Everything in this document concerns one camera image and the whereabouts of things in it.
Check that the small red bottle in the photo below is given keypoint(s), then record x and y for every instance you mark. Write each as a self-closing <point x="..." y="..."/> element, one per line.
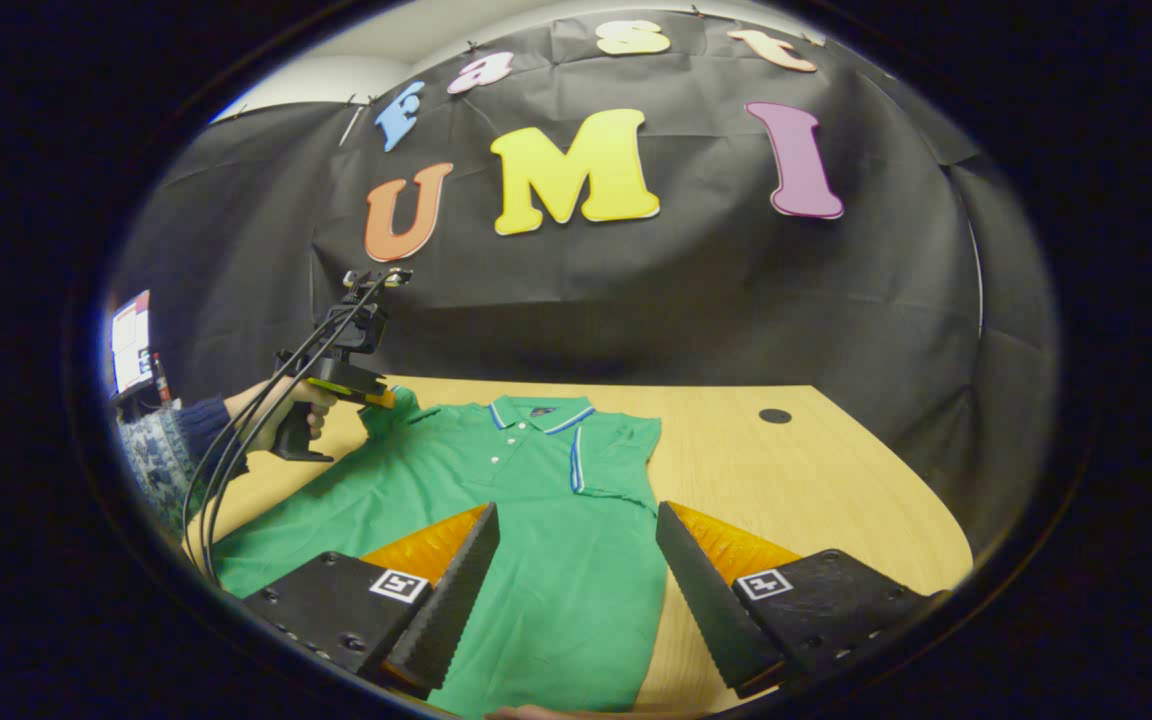
<point x="163" y="392"/>

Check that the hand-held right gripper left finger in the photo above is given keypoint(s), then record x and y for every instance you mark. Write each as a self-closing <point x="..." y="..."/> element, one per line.
<point x="456" y="600"/>

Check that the computer monitor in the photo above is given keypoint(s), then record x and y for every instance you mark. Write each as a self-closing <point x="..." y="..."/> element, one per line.
<point x="131" y="340"/>

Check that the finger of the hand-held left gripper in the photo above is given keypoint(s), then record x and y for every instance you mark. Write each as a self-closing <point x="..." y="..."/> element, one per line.
<point x="366" y="398"/>

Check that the black backdrop cloth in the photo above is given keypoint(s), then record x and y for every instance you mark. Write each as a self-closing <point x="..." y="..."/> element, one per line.
<point x="686" y="300"/>

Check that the green T-shirt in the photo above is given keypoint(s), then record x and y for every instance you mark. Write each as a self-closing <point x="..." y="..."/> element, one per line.
<point x="556" y="560"/>

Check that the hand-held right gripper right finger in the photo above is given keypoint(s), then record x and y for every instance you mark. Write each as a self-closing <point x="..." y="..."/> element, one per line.
<point x="706" y="610"/>

